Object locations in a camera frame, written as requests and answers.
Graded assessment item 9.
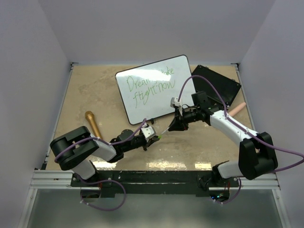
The pink beige cylinder toy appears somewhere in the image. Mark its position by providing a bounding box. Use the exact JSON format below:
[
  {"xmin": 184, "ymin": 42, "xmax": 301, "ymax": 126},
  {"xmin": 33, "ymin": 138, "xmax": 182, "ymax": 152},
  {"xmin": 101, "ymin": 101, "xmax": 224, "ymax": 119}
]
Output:
[{"xmin": 228, "ymin": 102, "xmax": 247, "ymax": 117}]

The gold toy microphone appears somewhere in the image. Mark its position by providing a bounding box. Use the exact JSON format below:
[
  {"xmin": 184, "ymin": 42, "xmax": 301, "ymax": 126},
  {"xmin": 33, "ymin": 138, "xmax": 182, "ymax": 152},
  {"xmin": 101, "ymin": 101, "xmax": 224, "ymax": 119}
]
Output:
[{"xmin": 85, "ymin": 111, "xmax": 103, "ymax": 139}]

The black ribbed board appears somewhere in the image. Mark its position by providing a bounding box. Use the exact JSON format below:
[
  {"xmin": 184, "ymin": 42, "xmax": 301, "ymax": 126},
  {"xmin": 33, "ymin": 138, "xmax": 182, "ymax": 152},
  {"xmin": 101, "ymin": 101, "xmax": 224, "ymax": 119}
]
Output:
[{"xmin": 191, "ymin": 65, "xmax": 241, "ymax": 107}]

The white whiteboard black frame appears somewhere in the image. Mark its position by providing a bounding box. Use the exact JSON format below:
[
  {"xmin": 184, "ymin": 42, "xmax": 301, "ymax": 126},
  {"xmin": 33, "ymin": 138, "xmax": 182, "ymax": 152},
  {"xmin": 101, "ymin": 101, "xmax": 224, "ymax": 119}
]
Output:
[{"xmin": 115, "ymin": 55, "xmax": 195, "ymax": 125}]

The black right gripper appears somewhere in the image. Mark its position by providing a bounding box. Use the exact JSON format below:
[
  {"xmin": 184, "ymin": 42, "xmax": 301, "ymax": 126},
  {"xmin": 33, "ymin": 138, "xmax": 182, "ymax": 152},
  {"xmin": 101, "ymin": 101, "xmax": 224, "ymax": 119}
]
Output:
[{"xmin": 169, "ymin": 107, "xmax": 200, "ymax": 131}]

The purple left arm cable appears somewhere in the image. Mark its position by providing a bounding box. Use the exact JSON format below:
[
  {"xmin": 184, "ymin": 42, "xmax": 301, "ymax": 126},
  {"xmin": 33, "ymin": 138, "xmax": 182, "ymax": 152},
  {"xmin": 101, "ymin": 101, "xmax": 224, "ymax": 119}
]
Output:
[{"xmin": 54, "ymin": 118, "xmax": 148, "ymax": 211}]

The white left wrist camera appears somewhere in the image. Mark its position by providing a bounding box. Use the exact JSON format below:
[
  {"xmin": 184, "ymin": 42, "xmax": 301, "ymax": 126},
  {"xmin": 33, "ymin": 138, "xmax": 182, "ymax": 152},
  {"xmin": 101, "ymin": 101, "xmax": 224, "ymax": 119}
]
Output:
[{"xmin": 141, "ymin": 126, "xmax": 156, "ymax": 140}]

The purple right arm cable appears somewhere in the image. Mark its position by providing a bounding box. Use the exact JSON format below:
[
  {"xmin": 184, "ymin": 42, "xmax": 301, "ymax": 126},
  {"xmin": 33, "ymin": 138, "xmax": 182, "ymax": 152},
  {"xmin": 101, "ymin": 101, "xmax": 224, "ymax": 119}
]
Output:
[{"xmin": 177, "ymin": 75, "xmax": 304, "ymax": 205}]

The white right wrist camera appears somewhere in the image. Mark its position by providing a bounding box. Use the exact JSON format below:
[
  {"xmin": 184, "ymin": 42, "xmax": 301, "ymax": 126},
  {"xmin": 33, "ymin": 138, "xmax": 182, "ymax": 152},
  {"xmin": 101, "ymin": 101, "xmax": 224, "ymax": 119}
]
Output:
[{"xmin": 170, "ymin": 97, "xmax": 183, "ymax": 116}]

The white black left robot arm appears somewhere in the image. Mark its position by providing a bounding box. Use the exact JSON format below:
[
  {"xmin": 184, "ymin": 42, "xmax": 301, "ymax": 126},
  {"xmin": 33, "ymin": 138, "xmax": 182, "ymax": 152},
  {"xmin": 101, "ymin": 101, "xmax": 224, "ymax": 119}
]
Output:
[{"xmin": 50, "ymin": 124, "xmax": 160, "ymax": 186}]

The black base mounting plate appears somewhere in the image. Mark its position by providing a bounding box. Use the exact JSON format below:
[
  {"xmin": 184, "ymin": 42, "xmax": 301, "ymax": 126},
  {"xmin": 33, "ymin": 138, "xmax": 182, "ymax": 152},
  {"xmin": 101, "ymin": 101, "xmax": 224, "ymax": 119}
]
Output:
[{"xmin": 71, "ymin": 171, "xmax": 239, "ymax": 198}]

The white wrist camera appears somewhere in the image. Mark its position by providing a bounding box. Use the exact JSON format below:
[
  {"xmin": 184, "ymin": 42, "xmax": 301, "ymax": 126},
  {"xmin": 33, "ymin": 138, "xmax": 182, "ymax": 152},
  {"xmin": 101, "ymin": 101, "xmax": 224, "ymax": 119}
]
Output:
[
  {"xmin": 170, "ymin": 97, "xmax": 183, "ymax": 116},
  {"xmin": 141, "ymin": 126, "xmax": 156, "ymax": 140}
]

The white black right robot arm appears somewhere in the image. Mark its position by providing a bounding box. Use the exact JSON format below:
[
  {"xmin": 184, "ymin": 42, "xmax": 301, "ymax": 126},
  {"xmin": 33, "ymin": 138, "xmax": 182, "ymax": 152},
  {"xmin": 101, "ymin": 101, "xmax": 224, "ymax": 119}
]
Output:
[{"xmin": 168, "ymin": 92, "xmax": 278, "ymax": 187}]

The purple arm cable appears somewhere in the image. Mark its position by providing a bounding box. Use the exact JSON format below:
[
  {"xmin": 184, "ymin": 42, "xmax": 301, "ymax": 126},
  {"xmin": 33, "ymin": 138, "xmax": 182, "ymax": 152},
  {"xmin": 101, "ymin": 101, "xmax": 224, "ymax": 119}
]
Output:
[
  {"xmin": 177, "ymin": 75, "xmax": 304, "ymax": 205},
  {"xmin": 54, "ymin": 118, "xmax": 148, "ymax": 211}
]

